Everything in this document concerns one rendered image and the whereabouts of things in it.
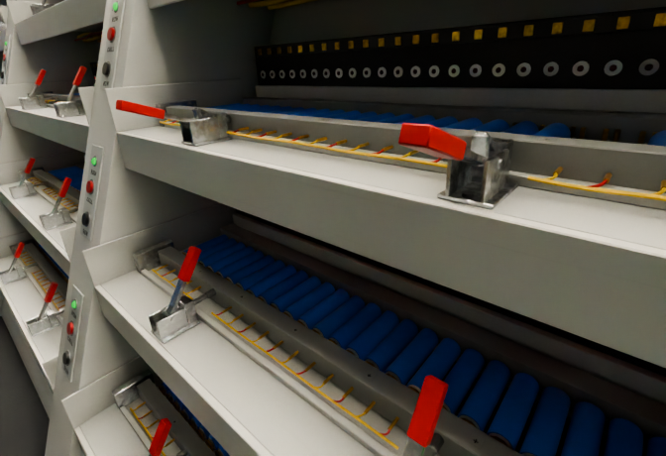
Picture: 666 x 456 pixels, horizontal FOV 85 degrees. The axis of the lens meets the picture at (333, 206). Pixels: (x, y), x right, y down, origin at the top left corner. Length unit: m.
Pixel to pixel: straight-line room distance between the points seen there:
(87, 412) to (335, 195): 0.50
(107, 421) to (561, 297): 0.57
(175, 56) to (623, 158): 0.49
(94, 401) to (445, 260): 0.54
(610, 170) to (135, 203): 0.49
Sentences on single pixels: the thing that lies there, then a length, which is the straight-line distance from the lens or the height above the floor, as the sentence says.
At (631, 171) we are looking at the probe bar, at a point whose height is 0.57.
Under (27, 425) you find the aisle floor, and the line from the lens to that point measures 0.92.
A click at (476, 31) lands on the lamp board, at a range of 0.38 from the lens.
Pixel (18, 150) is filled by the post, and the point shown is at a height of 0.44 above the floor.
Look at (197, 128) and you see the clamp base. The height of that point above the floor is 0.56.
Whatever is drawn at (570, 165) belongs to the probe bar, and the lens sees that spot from 0.22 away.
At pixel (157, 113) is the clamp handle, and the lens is 0.35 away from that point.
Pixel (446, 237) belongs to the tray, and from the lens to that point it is 0.19.
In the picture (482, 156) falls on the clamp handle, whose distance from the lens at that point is 0.19.
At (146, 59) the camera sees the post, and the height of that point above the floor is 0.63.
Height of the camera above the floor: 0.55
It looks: 5 degrees down
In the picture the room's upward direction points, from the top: 12 degrees clockwise
